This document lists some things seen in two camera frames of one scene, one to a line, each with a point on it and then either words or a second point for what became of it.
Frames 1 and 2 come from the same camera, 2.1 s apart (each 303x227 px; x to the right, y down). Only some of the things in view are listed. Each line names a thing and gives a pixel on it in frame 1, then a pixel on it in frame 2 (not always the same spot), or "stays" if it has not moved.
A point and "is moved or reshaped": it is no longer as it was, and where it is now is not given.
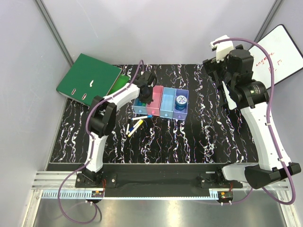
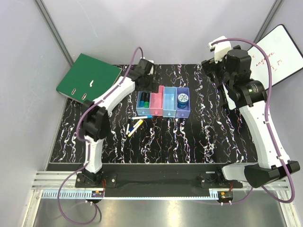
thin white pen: [128, 127] stays
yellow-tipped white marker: [138, 126] stays
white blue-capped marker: [138, 117] stays
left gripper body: [147, 98] to [148, 86]
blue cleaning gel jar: [181, 102] is moved or reshaped
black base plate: [191, 180] stays
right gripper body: [211, 65] stays
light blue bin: [139, 108] is moved or reshaped
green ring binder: [88, 78] stays
